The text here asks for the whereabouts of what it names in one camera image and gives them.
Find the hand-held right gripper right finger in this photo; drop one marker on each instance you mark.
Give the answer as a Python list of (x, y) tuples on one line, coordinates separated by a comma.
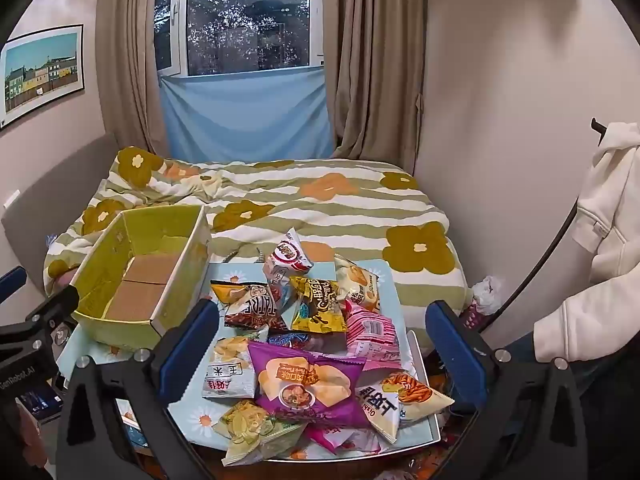
[(455, 355)]

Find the wall poster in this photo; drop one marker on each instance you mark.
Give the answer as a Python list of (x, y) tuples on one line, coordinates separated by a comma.
[(42, 72)]

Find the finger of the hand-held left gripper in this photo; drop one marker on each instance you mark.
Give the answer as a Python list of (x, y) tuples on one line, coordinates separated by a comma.
[(52, 307), (11, 282)]

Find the pink striped snack packet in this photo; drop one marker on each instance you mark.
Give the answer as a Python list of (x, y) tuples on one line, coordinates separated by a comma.
[(372, 335)]

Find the black wall hook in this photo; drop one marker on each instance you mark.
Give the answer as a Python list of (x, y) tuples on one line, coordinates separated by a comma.
[(597, 127)]

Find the dark blue box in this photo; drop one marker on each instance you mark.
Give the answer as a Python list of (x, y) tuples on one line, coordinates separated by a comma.
[(40, 400)]

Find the striped floral blanket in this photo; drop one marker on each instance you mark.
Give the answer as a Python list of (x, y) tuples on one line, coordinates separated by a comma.
[(310, 210)]

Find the yellow-green cardboard box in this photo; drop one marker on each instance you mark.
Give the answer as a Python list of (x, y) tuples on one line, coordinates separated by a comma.
[(145, 240)]

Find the white corn chips packet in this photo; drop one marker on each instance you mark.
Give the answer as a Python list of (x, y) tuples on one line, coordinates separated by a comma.
[(227, 372)]

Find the pink patterned cone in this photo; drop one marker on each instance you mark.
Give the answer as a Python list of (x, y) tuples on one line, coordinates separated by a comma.
[(469, 317)]

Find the white hoodie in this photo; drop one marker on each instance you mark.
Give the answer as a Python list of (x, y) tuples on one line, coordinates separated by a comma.
[(605, 240)]

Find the white orange fries packet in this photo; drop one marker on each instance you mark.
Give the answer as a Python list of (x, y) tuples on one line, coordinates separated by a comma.
[(400, 397)]

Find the cream orange snack packet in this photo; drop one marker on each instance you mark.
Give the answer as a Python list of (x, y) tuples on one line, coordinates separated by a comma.
[(357, 282)]

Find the dark red chips packet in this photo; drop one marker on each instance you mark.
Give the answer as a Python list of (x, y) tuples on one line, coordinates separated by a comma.
[(250, 307)]

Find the grey headboard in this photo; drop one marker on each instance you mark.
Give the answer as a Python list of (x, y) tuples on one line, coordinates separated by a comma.
[(30, 240)]

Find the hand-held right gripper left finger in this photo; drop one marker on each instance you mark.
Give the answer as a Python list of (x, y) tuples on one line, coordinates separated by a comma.
[(187, 352)]

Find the window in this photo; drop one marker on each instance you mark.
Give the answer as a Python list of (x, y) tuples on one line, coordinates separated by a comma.
[(250, 20)]

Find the beige curtain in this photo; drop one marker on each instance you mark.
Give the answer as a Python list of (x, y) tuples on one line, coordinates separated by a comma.
[(125, 60), (375, 60)]

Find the dark blue snack packet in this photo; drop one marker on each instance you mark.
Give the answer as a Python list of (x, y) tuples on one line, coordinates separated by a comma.
[(287, 341)]

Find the white crumpled tissue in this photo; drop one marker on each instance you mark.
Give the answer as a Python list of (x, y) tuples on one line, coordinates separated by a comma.
[(487, 291)]

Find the red white round-logo packet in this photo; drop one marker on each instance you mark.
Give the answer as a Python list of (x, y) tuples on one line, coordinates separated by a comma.
[(287, 255)]

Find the purple chips packet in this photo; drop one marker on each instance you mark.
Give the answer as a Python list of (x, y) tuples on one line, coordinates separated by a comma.
[(310, 380)]

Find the light blue cloth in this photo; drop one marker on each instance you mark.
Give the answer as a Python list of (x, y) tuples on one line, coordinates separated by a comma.
[(245, 115)]

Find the green chips packet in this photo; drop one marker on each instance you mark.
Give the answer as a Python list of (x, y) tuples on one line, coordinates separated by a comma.
[(250, 430)]

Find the yellow brown snack packet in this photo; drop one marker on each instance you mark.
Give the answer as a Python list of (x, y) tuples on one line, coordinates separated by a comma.
[(317, 305)]

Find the plain pink snack packet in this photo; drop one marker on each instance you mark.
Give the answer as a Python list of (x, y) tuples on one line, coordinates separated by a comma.
[(335, 439)]

